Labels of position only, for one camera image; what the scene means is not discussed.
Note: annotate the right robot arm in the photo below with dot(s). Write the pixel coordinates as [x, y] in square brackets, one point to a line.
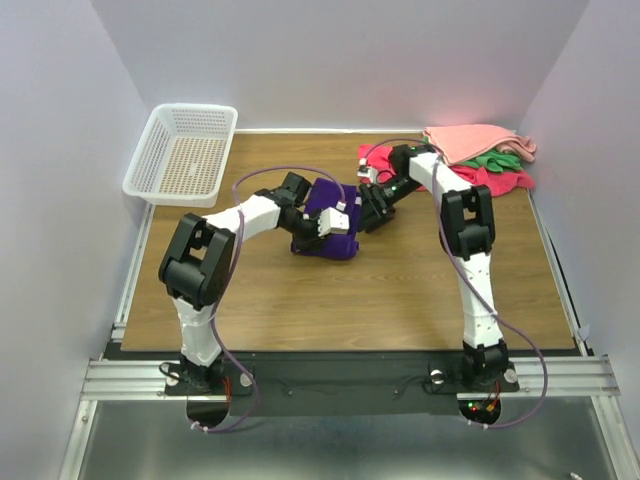
[466, 232]

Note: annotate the green towel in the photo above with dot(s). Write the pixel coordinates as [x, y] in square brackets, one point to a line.
[490, 160]

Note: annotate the purple towel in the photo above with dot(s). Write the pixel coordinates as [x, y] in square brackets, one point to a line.
[324, 193]

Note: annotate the hot pink towel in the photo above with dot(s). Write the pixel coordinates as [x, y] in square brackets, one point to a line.
[498, 183]

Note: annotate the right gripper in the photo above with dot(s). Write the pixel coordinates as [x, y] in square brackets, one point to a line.
[375, 210]

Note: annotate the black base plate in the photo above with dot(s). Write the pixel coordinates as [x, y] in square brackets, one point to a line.
[279, 384]

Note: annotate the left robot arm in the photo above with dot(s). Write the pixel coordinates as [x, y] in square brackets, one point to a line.
[201, 258]

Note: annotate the salmon pink towel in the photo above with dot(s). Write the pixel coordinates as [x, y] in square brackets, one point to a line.
[493, 136]

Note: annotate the white plastic basket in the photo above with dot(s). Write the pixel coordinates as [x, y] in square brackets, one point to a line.
[181, 155]

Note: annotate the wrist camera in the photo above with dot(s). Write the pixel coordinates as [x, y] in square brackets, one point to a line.
[332, 221]
[367, 173]

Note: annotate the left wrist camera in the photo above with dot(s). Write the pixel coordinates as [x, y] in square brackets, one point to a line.
[332, 221]

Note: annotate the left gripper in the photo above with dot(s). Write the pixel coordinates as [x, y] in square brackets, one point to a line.
[311, 241]

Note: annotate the aluminium frame rail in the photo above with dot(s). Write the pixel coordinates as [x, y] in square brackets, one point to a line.
[567, 377]

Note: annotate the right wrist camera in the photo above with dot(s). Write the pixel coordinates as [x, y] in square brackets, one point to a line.
[367, 173]

